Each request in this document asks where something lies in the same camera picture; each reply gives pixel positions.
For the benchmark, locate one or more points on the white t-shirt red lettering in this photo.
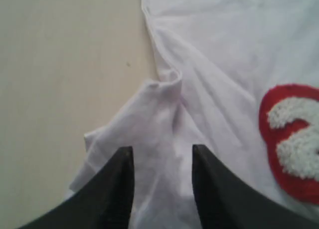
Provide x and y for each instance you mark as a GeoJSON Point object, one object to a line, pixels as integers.
{"type": "Point", "coordinates": [215, 60]}

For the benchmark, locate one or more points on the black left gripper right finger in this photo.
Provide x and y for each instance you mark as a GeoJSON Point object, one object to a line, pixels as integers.
{"type": "Point", "coordinates": [224, 201]}

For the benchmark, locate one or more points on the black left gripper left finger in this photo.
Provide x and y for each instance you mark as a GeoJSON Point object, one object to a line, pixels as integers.
{"type": "Point", "coordinates": [105, 202]}

